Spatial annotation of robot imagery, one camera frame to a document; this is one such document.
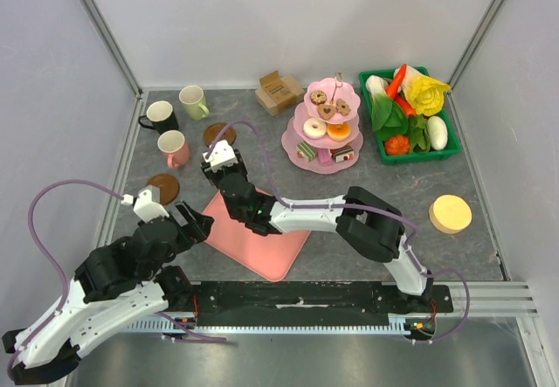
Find green layered cake slice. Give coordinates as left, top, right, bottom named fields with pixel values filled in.
left=297, top=142, right=318, bottom=162

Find small orange glazed donut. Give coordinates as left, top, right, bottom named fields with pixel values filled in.
left=327, top=122, right=352, bottom=142

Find heart shaped cookie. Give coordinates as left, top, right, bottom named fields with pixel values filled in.
left=317, top=104, right=337, bottom=121

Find small chocolate nut donut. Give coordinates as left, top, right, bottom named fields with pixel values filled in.
left=310, top=90, right=328, bottom=106

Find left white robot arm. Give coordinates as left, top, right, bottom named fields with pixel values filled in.
left=2, top=202, right=215, bottom=385

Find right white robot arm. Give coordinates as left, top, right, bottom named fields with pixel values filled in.
left=201, top=141, right=431, bottom=312

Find brown saucer lower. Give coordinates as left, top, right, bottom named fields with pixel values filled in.
left=147, top=174, right=180, bottom=205

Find brown saucer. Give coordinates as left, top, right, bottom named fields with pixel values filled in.
left=147, top=174, right=180, bottom=205
left=203, top=122, right=237, bottom=147

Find brown saucer upper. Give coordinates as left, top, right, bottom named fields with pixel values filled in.
left=203, top=122, right=237, bottom=147

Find pink mug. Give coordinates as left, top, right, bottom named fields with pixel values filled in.
left=157, top=130, right=190, bottom=169

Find cardboard box stack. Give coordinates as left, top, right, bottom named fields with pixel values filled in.
left=255, top=71, right=305, bottom=116

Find green mug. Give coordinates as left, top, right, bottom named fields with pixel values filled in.
left=179, top=86, right=210, bottom=121

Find pink serving tray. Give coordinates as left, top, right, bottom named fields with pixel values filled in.
left=203, top=192, right=310, bottom=282

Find pink layered cake slice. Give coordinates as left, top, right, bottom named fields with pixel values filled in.
left=317, top=149, right=333, bottom=167

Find pink three tier stand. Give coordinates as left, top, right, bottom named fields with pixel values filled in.
left=281, top=73, right=363, bottom=175

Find black mug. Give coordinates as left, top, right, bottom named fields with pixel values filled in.
left=138, top=100, right=180, bottom=135

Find chocolate cake slice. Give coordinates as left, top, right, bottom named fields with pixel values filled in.
left=330, top=144, right=355, bottom=163

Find green bok choy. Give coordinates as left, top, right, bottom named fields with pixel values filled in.
left=366, top=75, right=408, bottom=142

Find orange pumpkin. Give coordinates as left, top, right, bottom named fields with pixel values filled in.
left=384, top=135, right=411, bottom=156

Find red chili pepper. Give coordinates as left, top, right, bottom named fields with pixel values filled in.
left=386, top=64, right=407, bottom=100

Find spinach leaves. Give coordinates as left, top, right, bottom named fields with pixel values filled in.
left=406, top=115, right=431, bottom=154

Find yellow napa cabbage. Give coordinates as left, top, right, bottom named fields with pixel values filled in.
left=401, top=66, right=451, bottom=116

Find white eggplant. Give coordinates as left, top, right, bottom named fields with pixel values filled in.
left=427, top=116, right=448, bottom=151

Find green plastic crate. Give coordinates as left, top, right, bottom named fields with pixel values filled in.
left=358, top=68, right=461, bottom=165

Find yellow round sponge cake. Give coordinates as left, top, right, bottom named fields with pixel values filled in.
left=428, top=195, right=473, bottom=234

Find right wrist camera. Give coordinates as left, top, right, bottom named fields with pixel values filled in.
left=203, top=140, right=238, bottom=172

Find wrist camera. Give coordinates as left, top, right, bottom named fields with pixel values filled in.
left=121, top=185, right=169, bottom=223
left=203, top=140, right=238, bottom=172

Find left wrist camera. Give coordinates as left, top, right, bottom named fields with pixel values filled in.
left=121, top=185, right=169, bottom=223

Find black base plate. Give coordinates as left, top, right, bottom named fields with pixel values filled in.
left=169, top=281, right=453, bottom=328

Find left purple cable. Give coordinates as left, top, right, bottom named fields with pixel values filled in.
left=6, top=179, right=228, bottom=373

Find white cable duct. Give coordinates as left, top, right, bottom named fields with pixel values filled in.
left=121, top=315, right=411, bottom=335

